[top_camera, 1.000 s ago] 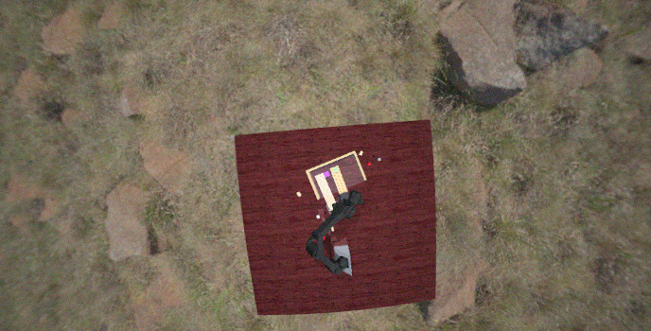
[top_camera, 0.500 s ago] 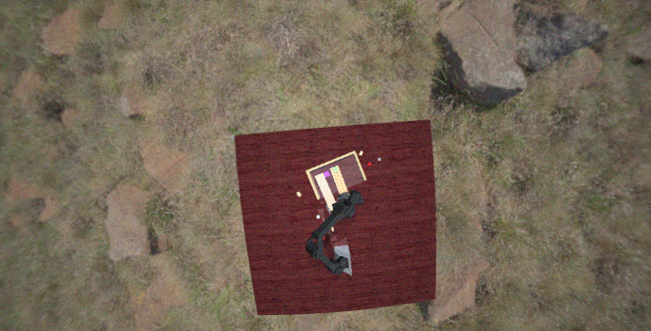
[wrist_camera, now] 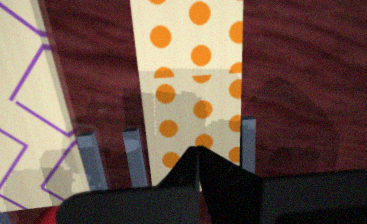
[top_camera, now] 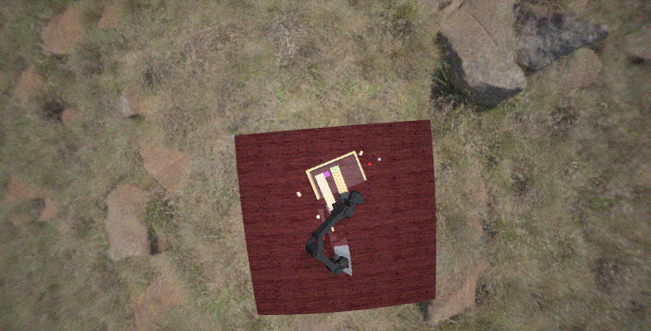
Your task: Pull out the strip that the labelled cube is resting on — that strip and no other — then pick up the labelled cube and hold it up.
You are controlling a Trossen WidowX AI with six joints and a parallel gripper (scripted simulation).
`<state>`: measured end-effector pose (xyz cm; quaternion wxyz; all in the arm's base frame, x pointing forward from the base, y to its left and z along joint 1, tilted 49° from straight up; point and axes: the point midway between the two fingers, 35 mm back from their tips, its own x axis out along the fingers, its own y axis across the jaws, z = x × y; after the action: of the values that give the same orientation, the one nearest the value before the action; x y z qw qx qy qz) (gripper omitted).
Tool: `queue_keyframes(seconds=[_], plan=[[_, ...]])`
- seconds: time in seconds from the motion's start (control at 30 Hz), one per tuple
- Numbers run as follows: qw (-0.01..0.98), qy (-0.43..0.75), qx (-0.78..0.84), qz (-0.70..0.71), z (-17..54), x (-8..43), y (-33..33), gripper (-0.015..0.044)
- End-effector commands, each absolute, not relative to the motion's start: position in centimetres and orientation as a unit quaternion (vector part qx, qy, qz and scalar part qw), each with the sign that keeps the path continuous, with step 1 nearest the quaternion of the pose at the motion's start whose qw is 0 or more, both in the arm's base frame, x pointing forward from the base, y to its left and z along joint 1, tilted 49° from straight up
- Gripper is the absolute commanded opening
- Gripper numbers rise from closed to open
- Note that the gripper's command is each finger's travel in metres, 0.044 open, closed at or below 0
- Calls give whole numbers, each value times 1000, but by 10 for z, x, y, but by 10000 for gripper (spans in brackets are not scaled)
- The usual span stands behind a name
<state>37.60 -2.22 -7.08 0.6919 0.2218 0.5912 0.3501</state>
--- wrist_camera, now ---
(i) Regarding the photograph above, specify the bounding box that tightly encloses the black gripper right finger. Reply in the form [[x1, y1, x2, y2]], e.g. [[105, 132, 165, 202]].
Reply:
[[196, 145, 367, 224]]

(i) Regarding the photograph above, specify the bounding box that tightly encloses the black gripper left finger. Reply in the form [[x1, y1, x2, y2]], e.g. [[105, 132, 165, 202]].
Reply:
[[55, 146, 200, 224]]

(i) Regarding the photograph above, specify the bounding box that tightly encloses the cream strip with orange polka dots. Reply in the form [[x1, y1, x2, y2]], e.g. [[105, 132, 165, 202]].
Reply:
[[130, 0, 243, 186]]

